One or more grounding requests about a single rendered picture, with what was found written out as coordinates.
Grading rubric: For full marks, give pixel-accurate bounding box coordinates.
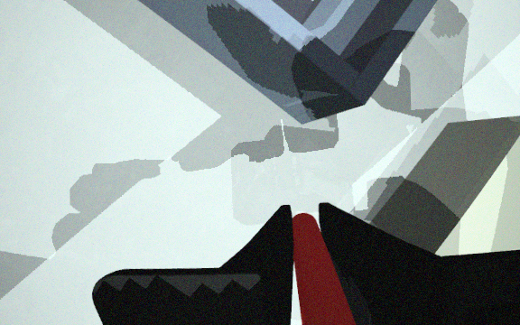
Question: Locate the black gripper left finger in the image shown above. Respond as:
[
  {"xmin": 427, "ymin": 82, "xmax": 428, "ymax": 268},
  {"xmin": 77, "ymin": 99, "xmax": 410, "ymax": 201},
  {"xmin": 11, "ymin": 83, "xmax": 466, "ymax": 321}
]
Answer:
[{"xmin": 92, "ymin": 205, "xmax": 294, "ymax": 325}]

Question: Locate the white square plate with hole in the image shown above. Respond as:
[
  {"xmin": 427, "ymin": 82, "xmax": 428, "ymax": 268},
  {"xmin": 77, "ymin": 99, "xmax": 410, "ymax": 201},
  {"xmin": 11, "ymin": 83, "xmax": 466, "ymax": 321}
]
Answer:
[{"xmin": 273, "ymin": 0, "xmax": 320, "ymax": 25}]

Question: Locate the dark red peg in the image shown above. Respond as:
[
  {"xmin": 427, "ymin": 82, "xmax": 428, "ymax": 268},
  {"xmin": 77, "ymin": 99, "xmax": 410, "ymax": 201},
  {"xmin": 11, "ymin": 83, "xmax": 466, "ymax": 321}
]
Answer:
[{"xmin": 292, "ymin": 213, "xmax": 356, "ymax": 325}]

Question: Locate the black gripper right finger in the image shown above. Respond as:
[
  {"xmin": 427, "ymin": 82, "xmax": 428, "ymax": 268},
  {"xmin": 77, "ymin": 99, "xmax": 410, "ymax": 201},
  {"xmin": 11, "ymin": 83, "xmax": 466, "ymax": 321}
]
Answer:
[{"xmin": 318, "ymin": 202, "xmax": 520, "ymax": 325}]

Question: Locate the light blue open square box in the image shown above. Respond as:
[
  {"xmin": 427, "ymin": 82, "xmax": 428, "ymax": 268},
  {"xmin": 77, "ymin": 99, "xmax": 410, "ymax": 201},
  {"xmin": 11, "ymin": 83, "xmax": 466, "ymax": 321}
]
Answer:
[{"xmin": 138, "ymin": 0, "xmax": 438, "ymax": 125}]

